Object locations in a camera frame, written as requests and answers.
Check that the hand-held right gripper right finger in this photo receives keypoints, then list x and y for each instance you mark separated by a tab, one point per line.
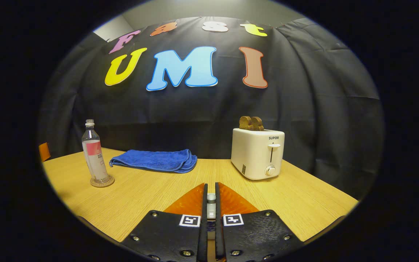
218	218

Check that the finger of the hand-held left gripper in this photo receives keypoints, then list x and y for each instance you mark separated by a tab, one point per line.
44	152

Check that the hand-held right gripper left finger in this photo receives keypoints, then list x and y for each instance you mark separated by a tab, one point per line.
205	218

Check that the clear plastic water bottle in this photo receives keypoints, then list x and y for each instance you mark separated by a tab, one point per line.
95	160

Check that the round coaster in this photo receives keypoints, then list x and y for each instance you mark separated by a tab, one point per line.
104	183

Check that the blue folded towel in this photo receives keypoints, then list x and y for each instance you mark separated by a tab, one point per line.
158	160

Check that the white toaster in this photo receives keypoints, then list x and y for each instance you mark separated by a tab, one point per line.
255	153

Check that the black backdrop cloth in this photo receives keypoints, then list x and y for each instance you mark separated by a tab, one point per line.
322	109

